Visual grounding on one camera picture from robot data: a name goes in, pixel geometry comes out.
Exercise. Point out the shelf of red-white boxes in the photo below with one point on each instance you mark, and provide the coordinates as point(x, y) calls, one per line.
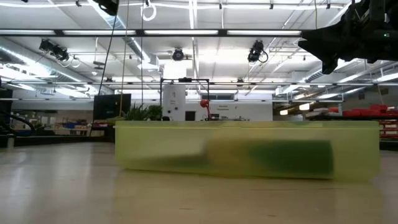
point(388, 129)

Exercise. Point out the silver air duct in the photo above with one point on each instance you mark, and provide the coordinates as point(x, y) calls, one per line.
point(31, 59)

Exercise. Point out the black stand column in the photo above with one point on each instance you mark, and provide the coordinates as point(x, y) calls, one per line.
point(5, 115)

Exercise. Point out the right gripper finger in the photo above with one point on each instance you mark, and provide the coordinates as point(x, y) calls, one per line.
point(345, 37)
point(318, 45)

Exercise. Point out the white panel with text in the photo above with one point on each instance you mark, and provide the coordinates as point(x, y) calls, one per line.
point(239, 109)

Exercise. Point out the black monitor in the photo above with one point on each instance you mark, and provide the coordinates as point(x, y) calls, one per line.
point(112, 106)

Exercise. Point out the small green potted plant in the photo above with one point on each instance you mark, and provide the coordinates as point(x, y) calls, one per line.
point(143, 112)

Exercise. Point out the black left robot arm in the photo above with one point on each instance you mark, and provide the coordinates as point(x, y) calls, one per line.
point(107, 6)

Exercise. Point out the black overhead light bar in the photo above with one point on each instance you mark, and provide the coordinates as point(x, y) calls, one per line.
point(140, 32)

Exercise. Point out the translucent yellow-green plastic bin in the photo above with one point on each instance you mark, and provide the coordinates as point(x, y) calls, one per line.
point(155, 137)

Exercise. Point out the red round-headed stand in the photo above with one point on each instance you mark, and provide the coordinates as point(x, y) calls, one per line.
point(204, 103)

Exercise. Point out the yellow green crayon box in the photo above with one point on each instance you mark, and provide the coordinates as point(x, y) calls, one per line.
point(280, 158)

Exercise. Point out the round black ceiling camera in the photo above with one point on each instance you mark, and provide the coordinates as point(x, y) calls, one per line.
point(178, 54)

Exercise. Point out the row of red storage bins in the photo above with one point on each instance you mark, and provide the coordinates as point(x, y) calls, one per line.
point(367, 111)

